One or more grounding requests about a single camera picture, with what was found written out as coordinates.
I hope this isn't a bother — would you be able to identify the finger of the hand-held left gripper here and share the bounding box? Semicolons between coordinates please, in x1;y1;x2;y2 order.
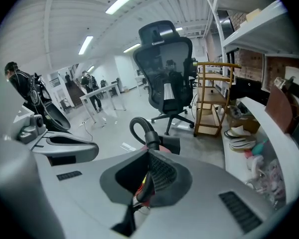
31;132;100;166

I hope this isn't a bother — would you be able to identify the brown leather bag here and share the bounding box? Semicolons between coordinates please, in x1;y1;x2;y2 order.
265;76;299;134

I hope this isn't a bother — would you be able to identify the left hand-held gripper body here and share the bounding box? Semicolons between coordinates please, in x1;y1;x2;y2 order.
13;106;48;145

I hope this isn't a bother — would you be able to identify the black mesh office chair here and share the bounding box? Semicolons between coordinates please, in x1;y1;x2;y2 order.
133;20;198;136

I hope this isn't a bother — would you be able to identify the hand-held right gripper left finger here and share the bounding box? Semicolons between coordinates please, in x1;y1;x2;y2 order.
37;149;150;239

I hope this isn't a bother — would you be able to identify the stack of plates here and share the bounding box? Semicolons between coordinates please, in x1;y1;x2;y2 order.
224;125;258;151

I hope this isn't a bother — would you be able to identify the black bag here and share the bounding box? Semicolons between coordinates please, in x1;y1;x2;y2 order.
229;76;270;107

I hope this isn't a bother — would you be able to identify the red teal vacuum cleaner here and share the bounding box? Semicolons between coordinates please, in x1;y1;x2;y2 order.
139;134;181;156

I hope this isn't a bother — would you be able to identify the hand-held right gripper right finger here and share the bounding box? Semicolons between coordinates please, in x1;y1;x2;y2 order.
133;149;276;239

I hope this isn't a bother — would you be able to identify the white rectangular desk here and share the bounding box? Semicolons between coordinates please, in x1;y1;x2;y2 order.
79;83;127;124

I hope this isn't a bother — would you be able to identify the black vacuum hose and wand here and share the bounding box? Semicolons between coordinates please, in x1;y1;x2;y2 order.
129;117;160;151

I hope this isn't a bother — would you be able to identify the wooden trolley cart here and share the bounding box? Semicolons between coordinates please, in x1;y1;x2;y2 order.
193;61;242;137

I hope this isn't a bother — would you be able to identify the black power adapter cable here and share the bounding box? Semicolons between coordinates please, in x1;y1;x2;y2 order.
80;119;94;142

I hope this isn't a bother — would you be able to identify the white metal shelving rack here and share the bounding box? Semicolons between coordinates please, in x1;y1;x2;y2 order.
196;0;299;209

